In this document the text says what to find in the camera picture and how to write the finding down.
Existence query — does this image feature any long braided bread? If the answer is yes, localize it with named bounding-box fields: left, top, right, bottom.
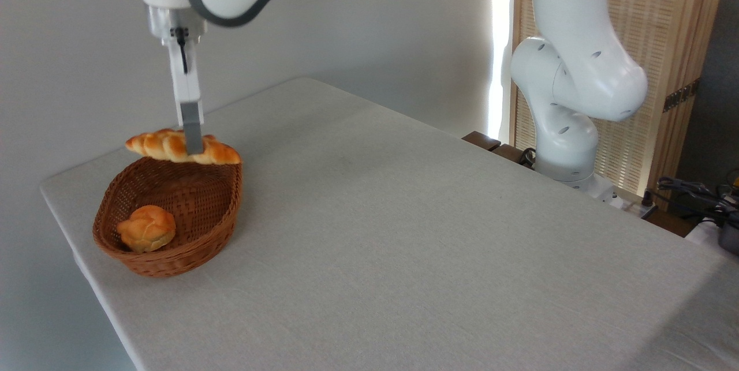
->
left=125, top=128, right=242, bottom=166

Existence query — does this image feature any grey tablecloth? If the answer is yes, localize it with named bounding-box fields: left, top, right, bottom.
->
left=39, top=76, right=739, bottom=371

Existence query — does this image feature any dark wooden block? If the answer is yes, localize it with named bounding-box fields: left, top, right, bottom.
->
left=462, top=131, right=502, bottom=152
left=491, top=143, right=535, bottom=170

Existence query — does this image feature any grey device housing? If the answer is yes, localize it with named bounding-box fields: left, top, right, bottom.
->
left=718, top=223, right=739, bottom=255

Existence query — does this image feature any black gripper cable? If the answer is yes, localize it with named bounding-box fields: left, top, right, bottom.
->
left=171, top=26, right=191, bottom=75

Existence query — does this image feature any black screen hinge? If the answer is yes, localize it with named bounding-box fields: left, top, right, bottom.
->
left=662, top=79, right=701, bottom=113

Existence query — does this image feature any black cable bundle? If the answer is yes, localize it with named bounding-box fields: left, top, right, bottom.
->
left=657, top=176, right=739, bottom=223

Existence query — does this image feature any brown wicker basket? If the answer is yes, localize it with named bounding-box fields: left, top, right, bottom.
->
left=92, top=155, right=244, bottom=278

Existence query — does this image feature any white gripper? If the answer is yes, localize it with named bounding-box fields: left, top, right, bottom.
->
left=167, top=41, right=205, bottom=155

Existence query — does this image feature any round bread roll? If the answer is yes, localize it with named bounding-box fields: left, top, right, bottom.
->
left=117, top=205, right=177, bottom=254

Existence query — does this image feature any wooden slatted screen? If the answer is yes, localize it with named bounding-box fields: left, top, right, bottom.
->
left=510, top=0, right=731, bottom=198

